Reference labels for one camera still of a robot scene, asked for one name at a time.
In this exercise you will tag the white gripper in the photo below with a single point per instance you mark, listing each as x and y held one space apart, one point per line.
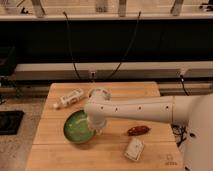
97 128

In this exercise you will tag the green ceramic bowl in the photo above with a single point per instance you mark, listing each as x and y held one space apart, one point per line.
76 128

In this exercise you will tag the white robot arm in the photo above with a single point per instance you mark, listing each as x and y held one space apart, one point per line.
195 112

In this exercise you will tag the white paper cup with coffee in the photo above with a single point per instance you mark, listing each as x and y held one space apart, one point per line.
91 92

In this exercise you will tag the white plastic bottle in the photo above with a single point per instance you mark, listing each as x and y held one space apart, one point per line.
68 99

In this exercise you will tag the brown chili pepper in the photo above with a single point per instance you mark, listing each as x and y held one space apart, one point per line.
138 130

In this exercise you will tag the white wrapped packet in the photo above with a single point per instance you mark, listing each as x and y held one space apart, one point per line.
134 149

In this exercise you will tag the black floor mat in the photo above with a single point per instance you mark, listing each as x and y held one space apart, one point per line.
10 122

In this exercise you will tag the black box at left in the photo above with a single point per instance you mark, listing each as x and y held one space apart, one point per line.
8 60

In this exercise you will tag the white wall power outlet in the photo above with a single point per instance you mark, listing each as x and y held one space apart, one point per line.
92 75

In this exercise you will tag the right wall outlet with cable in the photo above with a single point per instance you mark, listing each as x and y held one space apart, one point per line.
182 72

